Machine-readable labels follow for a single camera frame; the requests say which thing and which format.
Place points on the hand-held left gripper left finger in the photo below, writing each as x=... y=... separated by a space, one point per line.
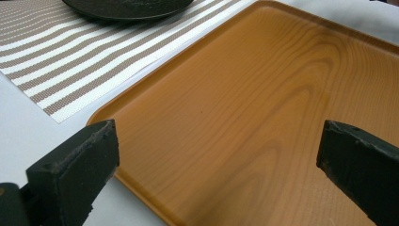
x=73 y=175

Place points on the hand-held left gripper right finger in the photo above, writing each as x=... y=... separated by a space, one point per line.
x=363 y=169

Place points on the striped brown and white placemat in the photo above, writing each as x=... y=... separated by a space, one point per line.
x=81 y=59

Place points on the wood-grain brown tray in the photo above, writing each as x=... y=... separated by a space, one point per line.
x=251 y=109

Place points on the black round plate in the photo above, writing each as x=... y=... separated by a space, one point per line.
x=128 y=8

